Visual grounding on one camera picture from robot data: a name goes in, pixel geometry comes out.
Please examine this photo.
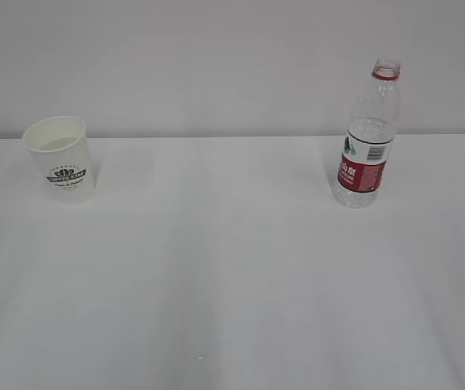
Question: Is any clear water bottle red label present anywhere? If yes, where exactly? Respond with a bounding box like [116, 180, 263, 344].
[333, 59, 401, 209]

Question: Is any white paper cup green logo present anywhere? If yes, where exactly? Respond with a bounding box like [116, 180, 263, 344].
[22, 116, 95, 203]

